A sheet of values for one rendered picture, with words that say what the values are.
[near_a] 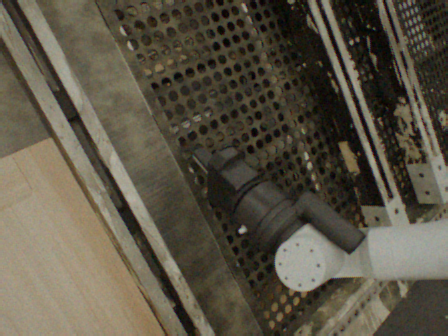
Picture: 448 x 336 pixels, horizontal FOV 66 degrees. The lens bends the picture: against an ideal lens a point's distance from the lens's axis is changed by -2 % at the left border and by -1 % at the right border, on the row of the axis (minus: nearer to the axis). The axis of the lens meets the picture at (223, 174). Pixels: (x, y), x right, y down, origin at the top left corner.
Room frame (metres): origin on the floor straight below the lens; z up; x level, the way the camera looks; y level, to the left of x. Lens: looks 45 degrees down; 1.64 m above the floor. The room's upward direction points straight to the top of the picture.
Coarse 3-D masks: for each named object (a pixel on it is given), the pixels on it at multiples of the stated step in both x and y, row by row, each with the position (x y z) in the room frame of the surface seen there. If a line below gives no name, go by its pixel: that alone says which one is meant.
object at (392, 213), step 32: (288, 0) 0.78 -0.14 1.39; (320, 0) 0.76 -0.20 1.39; (320, 32) 0.71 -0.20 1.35; (320, 64) 0.70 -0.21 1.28; (320, 96) 0.68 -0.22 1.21; (352, 96) 0.66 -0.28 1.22; (352, 128) 0.61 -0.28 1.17; (384, 160) 0.59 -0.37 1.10; (384, 192) 0.53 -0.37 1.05; (384, 224) 0.50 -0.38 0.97
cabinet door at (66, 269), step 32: (0, 160) 0.34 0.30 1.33; (32, 160) 0.36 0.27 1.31; (64, 160) 0.37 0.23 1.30; (0, 192) 0.31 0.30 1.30; (32, 192) 0.32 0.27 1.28; (64, 192) 0.34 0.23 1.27; (0, 224) 0.28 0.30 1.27; (32, 224) 0.29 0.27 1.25; (64, 224) 0.30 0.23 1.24; (96, 224) 0.32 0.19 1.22; (0, 256) 0.25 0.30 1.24; (32, 256) 0.26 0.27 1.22; (64, 256) 0.27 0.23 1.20; (96, 256) 0.28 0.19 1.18; (0, 288) 0.22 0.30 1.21; (32, 288) 0.23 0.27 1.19; (64, 288) 0.24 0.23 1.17; (96, 288) 0.25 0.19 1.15; (128, 288) 0.26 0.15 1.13; (0, 320) 0.19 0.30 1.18; (32, 320) 0.19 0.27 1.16; (64, 320) 0.20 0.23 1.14; (96, 320) 0.21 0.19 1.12; (128, 320) 0.22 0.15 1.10
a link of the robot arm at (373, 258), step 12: (360, 228) 0.29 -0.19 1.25; (372, 228) 0.26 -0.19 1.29; (384, 228) 0.25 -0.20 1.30; (372, 240) 0.24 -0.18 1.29; (384, 240) 0.23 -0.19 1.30; (360, 252) 0.26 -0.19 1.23; (372, 252) 0.22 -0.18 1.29; (384, 252) 0.22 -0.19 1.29; (348, 264) 0.25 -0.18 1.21; (360, 264) 0.25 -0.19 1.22; (372, 264) 0.21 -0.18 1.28; (384, 264) 0.21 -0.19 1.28; (336, 276) 0.24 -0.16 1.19; (348, 276) 0.24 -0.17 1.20; (360, 276) 0.24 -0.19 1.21; (372, 276) 0.22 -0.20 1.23; (384, 276) 0.20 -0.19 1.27; (396, 276) 0.20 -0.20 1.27
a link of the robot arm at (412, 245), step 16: (416, 224) 0.25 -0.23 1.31; (432, 224) 0.24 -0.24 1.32; (400, 240) 0.23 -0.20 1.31; (416, 240) 0.22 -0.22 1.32; (432, 240) 0.22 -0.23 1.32; (400, 256) 0.21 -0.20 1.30; (416, 256) 0.21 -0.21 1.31; (432, 256) 0.20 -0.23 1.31; (400, 272) 0.20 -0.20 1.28; (416, 272) 0.20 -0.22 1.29; (432, 272) 0.19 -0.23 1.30
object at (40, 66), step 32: (0, 0) 0.45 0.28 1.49; (32, 0) 0.47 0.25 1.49; (0, 32) 0.42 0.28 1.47; (32, 32) 0.45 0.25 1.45; (32, 64) 0.41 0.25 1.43; (64, 64) 0.43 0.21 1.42; (32, 96) 0.40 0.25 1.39; (64, 96) 0.40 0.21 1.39; (64, 128) 0.37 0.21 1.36; (96, 128) 0.38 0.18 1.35; (96, 160) 0.38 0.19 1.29; (96, 192) 0.32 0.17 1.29; (128, 192) 0.33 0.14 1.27; (128, 224) 0.30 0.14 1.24; (128, 256) 0.27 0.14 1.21; (160, 256) 0.28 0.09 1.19; (160, 288) 0.24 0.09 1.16; (160, 320) 0.22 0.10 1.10; (192, 320) 0.22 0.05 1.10
